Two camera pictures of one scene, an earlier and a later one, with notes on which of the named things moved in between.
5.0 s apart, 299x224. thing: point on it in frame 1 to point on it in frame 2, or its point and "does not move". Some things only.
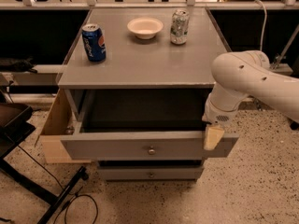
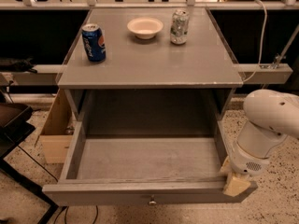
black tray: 14,117 does not move
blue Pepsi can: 94,42 does not move
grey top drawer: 141,125 to 143,171
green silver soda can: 178,26 does not move
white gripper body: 217,115 to 247,162
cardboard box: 57,124 does not move
